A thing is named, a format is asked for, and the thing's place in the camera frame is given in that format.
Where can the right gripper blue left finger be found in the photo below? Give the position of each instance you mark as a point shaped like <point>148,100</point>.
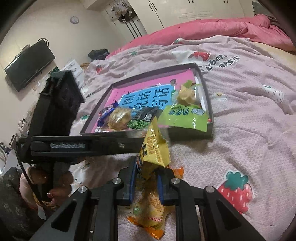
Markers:
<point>128,176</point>

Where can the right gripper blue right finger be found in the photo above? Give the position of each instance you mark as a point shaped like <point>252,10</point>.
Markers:
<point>166,182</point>

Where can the orange cracker packet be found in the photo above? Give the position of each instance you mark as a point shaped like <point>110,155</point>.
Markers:
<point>147,211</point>

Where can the yellow cow snack packet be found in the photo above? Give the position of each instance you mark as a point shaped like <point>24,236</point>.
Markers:
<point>154,152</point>

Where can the blue Oreo cookie packet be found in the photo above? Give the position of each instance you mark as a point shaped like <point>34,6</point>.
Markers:
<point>104,113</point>

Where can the clear pastry snack bag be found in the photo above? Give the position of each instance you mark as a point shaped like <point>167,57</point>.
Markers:
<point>119,118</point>

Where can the black green pea packet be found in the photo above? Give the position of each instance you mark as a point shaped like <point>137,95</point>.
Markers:
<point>141,118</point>

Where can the green milk candy bag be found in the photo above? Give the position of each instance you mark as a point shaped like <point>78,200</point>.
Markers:
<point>186,110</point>

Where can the person's left hand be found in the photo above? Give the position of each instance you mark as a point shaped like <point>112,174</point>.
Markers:
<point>57,193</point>

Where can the white drawer cabinet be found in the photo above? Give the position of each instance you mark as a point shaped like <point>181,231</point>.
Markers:
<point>77,72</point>

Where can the dark shallow box tray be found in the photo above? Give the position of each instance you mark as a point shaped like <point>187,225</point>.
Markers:
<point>174,133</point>

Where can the pink children's book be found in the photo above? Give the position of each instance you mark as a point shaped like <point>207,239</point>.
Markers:
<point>153,91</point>

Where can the dark clothes pile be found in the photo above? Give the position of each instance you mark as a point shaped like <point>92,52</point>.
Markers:
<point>100,54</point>

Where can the pink strawberry bear blanket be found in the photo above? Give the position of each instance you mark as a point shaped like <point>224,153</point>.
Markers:
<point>252,94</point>

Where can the white wardrobe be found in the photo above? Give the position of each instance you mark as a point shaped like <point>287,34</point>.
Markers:
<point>133,19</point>

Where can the pink quilt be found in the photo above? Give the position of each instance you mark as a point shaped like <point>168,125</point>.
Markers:
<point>257,29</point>

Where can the grey headboard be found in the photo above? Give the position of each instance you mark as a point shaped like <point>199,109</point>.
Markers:
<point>259,9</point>

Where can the black wall television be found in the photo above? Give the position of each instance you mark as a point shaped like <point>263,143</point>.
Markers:
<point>28,64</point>

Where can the round wall clock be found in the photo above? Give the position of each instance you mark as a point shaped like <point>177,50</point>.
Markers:
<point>74,20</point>

